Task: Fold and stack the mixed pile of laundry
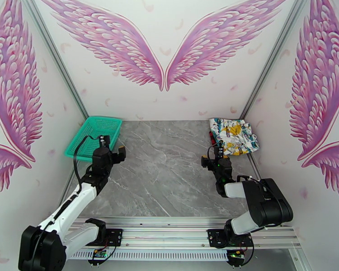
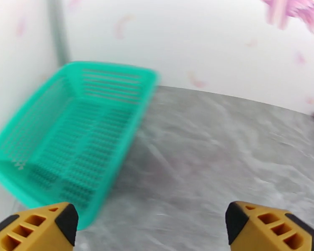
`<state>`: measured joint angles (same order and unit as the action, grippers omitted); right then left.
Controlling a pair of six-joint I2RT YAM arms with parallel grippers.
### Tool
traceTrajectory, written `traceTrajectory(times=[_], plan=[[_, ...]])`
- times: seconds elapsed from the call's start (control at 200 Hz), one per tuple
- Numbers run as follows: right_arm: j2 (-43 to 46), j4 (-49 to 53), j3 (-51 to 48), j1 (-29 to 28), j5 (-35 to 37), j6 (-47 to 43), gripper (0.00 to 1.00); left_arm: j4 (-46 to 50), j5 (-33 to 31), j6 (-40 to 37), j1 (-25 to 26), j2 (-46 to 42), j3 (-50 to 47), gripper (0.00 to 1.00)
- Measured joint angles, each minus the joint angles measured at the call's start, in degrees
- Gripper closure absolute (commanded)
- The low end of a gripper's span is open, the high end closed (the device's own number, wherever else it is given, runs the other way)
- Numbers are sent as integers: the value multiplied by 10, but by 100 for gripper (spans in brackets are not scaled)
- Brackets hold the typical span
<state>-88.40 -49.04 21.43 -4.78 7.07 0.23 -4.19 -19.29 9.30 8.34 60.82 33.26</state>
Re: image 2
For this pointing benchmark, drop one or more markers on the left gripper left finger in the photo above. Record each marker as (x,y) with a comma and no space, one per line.
(28,232)

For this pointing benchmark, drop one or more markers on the teal plastic mesh basket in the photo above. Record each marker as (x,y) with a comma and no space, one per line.
(81,140)

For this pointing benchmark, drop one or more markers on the aluminium corner post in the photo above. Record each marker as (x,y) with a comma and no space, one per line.
(58,28)

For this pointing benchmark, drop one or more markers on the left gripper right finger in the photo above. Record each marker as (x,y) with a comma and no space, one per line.
(272,232)

